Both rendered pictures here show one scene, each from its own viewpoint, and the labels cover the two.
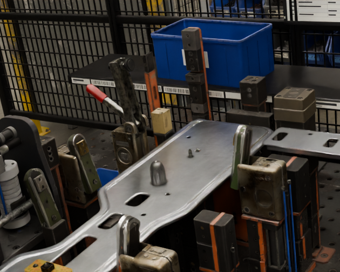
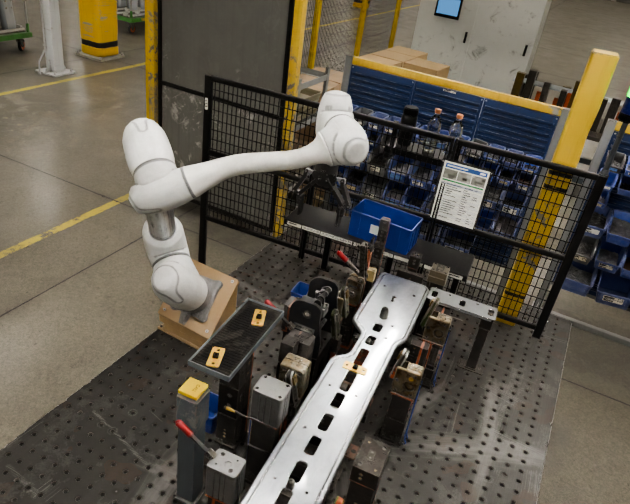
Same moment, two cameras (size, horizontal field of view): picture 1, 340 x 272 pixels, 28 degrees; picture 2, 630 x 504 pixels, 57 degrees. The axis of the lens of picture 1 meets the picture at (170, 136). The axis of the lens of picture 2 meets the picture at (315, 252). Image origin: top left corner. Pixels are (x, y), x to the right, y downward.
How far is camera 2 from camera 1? 1.21 m
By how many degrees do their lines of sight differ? 18
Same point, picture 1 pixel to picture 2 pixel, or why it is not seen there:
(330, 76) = (450, 254)
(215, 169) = (409, 312)
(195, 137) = (388, 287)
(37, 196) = (335, 323)
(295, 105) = (442, 276)
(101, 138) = (276, 249)
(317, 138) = (454, 299)
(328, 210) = not seen: hidden behind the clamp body
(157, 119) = (371, 274)
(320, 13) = (450, 218)
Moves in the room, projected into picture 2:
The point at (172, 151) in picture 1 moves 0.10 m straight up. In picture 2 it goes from (380, 295) to (384, 275)
